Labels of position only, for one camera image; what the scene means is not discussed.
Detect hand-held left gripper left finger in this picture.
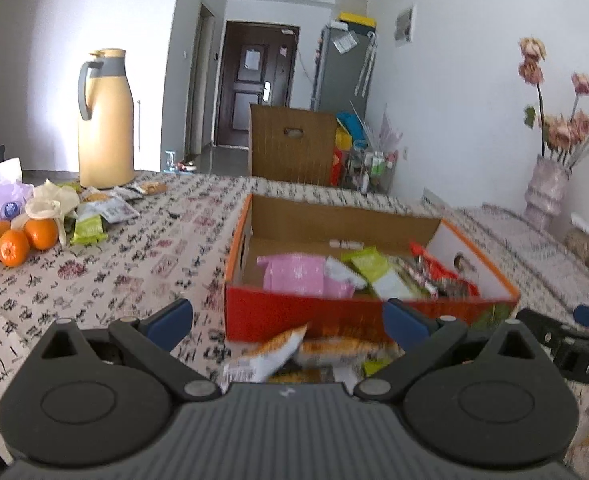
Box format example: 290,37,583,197
38,299,224,402

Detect grey side door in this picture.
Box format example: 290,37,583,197
187,2,222,156

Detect pink ribbed vase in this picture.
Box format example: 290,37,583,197
523,154,572,231

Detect white and purple plastic bag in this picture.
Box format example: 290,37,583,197
0,157,36,226

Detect dark brown entrance door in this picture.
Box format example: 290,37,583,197
213,20,300,148

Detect folded quilted grey cloth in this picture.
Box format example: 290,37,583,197
419,187,589,321

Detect white grey snack packet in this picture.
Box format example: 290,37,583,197
324,256,370,288

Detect brown cardboard box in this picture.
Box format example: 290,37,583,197
249,104,339,187

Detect white umbrella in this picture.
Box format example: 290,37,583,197
353,32,377,97

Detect yellow box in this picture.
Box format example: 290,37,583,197
338,11,377,28

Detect grey refrigerator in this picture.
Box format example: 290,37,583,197
311,22,377,113

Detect white paper sheet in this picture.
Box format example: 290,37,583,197
331,30,359,54

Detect cream crumpled plastic bag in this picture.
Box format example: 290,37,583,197
24,179,80,247

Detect yellow red bag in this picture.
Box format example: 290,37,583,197
330,127,355,188

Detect large pink snack packet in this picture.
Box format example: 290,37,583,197
257,254,327,293

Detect dried pink roses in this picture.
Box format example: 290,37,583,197
518,36,589,168

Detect white-lidded jar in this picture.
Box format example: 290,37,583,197
564,212,589,263

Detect yellow thermos jug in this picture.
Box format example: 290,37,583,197
77,48,136,190

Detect small pink snack packet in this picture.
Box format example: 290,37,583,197
323,270,355,300

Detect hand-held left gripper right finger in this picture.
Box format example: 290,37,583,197
353,298,540,403

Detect wall electrical panel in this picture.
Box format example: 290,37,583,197
394,5,417,47

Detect wire rack with bottles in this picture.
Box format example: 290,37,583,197
351,142,397,195

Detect red snack packet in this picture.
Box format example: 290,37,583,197
408,241,480,301

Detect small grey packet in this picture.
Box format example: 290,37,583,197
97,195,140,223

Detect long green snack packet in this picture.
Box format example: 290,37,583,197
349,247,400,288

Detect small green packet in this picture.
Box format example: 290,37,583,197
71,212,109,246

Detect red orange cardboard box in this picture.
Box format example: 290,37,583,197
223,192,521,346

